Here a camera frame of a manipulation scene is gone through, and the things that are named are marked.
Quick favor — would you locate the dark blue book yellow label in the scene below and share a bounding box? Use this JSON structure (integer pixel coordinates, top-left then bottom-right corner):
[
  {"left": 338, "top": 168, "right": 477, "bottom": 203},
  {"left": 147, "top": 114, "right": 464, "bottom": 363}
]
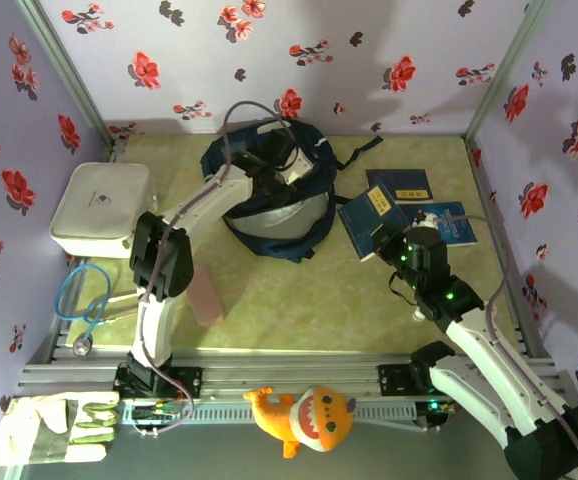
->
[
  {"left": 365, "top": 168, "right": 435, "bottom": 205},
  {"left": 337, "top": 184, "right": 413, "bottom": 264}
]

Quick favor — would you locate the blue Little Prince book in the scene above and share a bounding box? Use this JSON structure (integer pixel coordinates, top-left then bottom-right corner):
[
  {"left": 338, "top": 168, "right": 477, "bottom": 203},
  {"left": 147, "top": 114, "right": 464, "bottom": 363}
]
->
[{"left": 408, "top": 201, "right": 479, "bottom": 248}]

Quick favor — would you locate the navy blue backpack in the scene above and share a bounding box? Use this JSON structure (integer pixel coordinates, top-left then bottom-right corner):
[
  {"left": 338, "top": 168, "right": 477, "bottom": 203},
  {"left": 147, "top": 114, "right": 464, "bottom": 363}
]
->
[{"left": 199, "top": 117, "right": 385, "bottom": 265}]

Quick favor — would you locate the pink pencil case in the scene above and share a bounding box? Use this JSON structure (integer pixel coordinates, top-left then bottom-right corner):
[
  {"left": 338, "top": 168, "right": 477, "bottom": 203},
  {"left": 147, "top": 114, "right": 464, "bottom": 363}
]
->
[{"left": 188, "top": 264, "right": 225, "bottom": 328}]

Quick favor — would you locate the small controller board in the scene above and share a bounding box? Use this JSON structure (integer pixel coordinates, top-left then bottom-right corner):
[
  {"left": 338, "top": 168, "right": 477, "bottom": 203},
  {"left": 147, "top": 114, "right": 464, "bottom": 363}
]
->
[
  {"left": 131, "top": 402, "right": 183, "bottom": 425},
  {"left": 416, "top": 397, "right": 458, "bottom": 431}
]

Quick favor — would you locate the white plastic box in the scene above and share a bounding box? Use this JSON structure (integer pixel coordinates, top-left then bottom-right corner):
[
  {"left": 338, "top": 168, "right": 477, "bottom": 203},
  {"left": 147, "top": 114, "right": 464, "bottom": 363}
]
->
[{"left": 48, "top": 162, "right": 151, "bottom": 260}]

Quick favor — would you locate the orange shark plush toy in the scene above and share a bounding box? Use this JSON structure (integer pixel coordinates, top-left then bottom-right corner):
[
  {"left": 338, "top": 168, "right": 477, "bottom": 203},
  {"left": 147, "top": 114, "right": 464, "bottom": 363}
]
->
[{"left": 242, "top": 385, "right": 358, "bottom": 460}]

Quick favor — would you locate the blue stethoscope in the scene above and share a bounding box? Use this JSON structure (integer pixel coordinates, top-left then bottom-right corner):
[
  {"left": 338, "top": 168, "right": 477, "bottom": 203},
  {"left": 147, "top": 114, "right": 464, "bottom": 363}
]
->
[{"left": 53, "top": 262, "right": 143, "bottom": 358}]

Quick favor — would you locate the white and green work glove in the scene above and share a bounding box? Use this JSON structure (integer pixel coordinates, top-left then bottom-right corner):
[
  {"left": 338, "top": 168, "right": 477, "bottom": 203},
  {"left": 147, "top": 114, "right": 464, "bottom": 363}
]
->
[{"left": 0, "top": 391, "right": 120, "bottom": 467}]

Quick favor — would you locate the grey left arm cable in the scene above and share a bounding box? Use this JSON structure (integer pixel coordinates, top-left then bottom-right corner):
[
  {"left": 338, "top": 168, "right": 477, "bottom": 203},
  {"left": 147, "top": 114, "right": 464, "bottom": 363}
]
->
[{"left": 128, "top": 101, "right": 300, "bottom": 436}]

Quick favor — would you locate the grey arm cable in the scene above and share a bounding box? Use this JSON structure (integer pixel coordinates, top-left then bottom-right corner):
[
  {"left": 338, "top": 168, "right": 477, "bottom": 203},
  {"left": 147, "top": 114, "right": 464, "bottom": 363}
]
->
[
  {"left": 128, "top": 101, "right": 300, "bottom": 436},
  {"left": 436, "top": 213, "right": 578, "bottom": 480}
]

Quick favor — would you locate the grey right arm cable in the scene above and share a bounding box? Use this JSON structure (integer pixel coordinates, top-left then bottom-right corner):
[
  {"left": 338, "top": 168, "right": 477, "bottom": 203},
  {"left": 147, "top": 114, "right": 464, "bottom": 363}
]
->
[{"left": 436, "top": 213, "right": 578, "bottom": 480}]

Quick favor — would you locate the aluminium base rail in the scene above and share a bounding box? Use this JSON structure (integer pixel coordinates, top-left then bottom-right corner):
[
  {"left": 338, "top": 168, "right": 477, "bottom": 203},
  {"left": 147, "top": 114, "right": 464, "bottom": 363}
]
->
[{"left": 16, "top": 349, "right": 578, "bottom": 401}]

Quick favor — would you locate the grey metal frame post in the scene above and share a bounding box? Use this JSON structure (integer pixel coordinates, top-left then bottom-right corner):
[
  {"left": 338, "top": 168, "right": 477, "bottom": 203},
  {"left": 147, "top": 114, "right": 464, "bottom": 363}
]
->
[
  {"left": 14, "top": 0, "right": 115, "bottom": 151},
  {"left": 463, "top": 0, "right": 555, "bottom": 144}
]

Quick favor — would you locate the white slotted cable duct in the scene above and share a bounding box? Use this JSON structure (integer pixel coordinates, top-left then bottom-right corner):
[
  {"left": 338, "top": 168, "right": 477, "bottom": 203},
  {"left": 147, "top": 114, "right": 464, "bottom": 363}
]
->
[{"left": 121, "top": 399, "right": 418, "bottom": 427}]

